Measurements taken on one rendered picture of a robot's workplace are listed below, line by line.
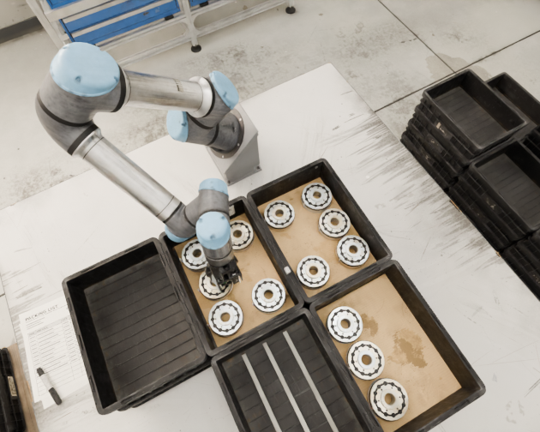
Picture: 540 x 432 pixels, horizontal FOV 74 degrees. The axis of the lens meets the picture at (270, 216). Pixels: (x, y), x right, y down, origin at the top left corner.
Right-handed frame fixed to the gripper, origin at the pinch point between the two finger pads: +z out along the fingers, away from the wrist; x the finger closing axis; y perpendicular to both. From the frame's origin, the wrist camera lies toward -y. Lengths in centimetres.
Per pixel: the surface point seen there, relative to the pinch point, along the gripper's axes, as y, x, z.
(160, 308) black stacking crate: -1.8, -21.3, 4.2
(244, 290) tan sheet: 5.8, 3.9, 2.7
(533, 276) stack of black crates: 46, 130, 51
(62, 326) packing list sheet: -18, -55, 18
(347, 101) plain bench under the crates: -51, 83, 3
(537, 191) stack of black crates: 16, 155, 37
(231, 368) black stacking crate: 24.0, -9.3, 5.9
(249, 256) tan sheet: -3.2, 10.0, 1.3
